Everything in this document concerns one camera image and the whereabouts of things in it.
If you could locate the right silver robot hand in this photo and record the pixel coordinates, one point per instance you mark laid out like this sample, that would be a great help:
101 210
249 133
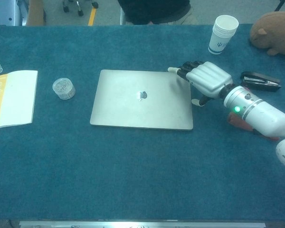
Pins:
209 78

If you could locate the silver laptop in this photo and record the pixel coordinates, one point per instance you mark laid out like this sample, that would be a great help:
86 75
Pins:
133 109

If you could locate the white paper cup stack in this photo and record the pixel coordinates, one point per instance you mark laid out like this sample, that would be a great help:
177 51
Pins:
222 35

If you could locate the red-brown folded cloth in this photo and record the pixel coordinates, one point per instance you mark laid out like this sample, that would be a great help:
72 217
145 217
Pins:
237 122

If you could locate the black stapler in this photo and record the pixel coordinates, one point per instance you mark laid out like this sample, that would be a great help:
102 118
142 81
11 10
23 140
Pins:
261 82

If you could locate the brown plush animal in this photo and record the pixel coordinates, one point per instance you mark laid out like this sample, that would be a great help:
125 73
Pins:
273 33

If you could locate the seated person in black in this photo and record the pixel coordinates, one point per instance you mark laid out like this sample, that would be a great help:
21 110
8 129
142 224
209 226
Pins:
156 10

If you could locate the black tripod legs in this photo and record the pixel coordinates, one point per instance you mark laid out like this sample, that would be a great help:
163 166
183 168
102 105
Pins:
279 6

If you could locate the blue carpet table cover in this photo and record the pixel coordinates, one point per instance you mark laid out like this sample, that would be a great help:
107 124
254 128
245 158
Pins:
133 171

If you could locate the clear jar of paper clips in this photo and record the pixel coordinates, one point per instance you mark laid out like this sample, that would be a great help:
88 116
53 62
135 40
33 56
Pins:
63 88

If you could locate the office chair wheel base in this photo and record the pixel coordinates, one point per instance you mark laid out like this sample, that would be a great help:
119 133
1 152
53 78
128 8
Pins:
79 7

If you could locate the brown cardboard box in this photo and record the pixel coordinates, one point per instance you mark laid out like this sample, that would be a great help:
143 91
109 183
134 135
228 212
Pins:
35 13

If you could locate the orange white Lexicon booklet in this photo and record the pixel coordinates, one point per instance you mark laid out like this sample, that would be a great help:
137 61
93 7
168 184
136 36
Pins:
16 99

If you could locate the grey metal cabinet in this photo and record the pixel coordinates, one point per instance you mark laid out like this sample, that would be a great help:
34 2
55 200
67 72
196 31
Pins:
4 12

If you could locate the aluminium frame rail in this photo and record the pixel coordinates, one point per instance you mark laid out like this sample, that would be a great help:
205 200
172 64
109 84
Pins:
142 224

